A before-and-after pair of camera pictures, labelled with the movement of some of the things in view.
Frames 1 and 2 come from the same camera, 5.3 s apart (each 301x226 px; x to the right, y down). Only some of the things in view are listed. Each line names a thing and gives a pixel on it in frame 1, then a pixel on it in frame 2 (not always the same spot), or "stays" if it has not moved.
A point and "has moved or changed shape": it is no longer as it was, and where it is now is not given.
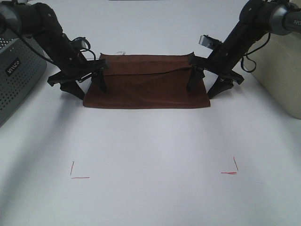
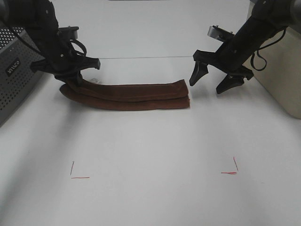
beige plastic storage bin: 278,68 stays
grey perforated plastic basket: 21,65 stays
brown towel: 140,81 has moved or changed shape
